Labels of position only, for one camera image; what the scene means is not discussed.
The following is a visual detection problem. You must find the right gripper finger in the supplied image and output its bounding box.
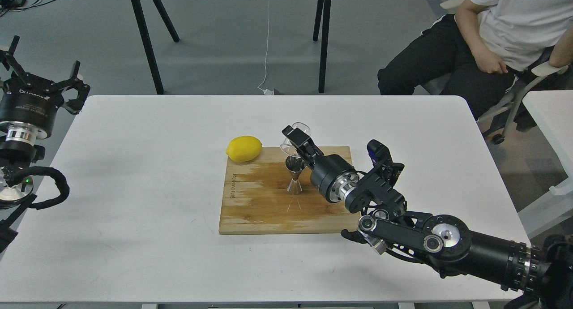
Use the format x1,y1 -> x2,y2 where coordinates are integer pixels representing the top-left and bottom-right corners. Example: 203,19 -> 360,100
282,126 -> 316,159

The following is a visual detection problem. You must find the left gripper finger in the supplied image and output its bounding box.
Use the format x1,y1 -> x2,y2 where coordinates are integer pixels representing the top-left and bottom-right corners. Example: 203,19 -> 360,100
0,35 -> 28,86
47,60 -> 91,116

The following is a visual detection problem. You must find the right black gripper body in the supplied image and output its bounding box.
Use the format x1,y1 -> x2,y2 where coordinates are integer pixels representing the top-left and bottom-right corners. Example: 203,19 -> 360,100
301,148 -> 359,203

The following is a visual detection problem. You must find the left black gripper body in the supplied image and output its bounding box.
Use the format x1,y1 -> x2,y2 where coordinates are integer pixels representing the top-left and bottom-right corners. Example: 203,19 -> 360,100
0,79 -> 63,139

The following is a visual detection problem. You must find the clear glass cup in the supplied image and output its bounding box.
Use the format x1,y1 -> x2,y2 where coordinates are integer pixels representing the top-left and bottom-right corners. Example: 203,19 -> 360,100
281,122 -> 311,156

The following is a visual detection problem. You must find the steel jigger measuring cup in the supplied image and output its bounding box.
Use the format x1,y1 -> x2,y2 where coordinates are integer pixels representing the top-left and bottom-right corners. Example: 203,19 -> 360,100
285,156 -> 306,195

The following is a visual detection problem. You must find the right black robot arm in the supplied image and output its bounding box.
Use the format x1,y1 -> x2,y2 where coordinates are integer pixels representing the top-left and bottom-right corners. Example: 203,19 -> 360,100
282,126 -> 572,309

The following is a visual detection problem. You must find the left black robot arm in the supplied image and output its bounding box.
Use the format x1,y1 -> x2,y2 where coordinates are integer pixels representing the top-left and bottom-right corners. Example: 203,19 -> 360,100
0,36 -> 90,250

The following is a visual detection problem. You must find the yellow lemon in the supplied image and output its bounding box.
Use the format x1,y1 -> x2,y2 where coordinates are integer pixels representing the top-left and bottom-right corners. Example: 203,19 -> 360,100
226,136 -> 262,163

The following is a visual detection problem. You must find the wooden cutting board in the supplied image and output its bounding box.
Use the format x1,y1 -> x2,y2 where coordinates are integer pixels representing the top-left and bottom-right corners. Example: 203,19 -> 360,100
219,147 -> 360,234

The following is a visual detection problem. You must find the seated person white shirt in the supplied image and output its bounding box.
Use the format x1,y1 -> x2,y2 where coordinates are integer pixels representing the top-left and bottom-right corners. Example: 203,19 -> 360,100
378,0 -> 573,119

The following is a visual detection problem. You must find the white cable on floor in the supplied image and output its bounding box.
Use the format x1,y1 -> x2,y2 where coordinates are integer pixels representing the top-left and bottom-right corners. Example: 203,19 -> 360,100
257,0 -> 275,96

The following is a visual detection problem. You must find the black metal table frame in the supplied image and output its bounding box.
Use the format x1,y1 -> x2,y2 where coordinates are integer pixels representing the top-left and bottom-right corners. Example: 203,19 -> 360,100
123,0 -> 334,94

